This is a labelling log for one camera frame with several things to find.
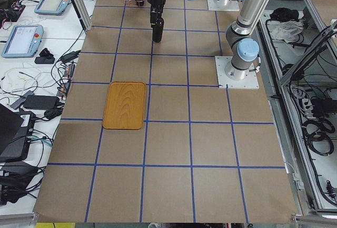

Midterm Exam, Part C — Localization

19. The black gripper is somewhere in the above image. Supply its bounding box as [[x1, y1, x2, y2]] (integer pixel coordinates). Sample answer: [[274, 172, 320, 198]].
[[149, 0, 166, 25]]

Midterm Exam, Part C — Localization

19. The wooden tray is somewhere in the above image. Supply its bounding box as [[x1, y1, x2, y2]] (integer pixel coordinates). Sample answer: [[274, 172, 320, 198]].
[[102, 82, 146, 130]]

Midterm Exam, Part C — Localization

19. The teach pendant far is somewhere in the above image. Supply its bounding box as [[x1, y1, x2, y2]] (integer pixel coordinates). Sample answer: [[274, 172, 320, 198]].
[[34, 0, 70, 16]]

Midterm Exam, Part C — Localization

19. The teach pendant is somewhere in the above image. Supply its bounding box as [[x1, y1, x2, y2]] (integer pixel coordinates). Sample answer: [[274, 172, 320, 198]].
[[34, 0, 70, 16], [1, 24, 44, 58]]

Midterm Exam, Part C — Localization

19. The teach pendant near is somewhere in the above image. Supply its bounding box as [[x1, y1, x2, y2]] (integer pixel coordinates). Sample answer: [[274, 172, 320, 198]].
[[1, 24, 44, 58]]

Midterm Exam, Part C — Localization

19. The black laptop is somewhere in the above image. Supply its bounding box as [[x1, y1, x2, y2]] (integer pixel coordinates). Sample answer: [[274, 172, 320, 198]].
[[1, 105, 35, 163]]

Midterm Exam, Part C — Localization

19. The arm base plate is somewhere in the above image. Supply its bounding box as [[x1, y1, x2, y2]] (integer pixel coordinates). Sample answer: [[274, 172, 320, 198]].
[[207, 0, 240, 12], [215, 56, 259, 90]]

